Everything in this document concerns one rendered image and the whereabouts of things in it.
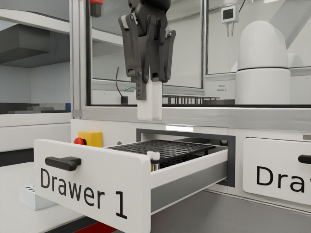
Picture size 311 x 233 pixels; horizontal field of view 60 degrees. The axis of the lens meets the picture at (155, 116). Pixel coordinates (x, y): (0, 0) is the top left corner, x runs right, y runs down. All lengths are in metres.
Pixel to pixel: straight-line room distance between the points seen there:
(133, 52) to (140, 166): 0.19
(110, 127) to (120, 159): 0.46
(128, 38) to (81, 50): 0.53
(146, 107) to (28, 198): 0.38
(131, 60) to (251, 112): 0.28
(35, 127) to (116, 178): 0.96
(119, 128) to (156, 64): 0.36
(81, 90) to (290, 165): 0.68
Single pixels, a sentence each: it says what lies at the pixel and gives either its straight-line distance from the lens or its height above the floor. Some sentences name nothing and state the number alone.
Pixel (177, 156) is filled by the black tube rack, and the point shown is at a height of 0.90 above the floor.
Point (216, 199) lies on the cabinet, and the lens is 0.66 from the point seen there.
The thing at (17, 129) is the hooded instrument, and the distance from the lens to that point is 1.29.
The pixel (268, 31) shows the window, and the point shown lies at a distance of 0.62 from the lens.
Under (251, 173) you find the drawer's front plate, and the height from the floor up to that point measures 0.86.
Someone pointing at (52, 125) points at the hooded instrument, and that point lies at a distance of 1.36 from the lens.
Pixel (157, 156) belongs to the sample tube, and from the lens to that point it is 0.47.
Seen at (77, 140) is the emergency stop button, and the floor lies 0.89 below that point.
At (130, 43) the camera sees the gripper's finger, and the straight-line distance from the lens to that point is 0.45.
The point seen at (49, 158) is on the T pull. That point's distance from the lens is 0.46.
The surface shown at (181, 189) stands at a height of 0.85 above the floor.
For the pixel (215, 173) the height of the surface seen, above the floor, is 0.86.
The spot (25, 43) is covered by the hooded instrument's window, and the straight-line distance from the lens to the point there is 1.35.
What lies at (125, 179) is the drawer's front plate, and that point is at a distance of 0.38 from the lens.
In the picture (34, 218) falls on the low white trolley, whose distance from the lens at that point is 0.65.
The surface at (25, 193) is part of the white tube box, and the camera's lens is 0.72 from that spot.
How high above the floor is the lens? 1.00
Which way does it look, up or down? 3 degrees down
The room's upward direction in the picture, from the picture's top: straight up
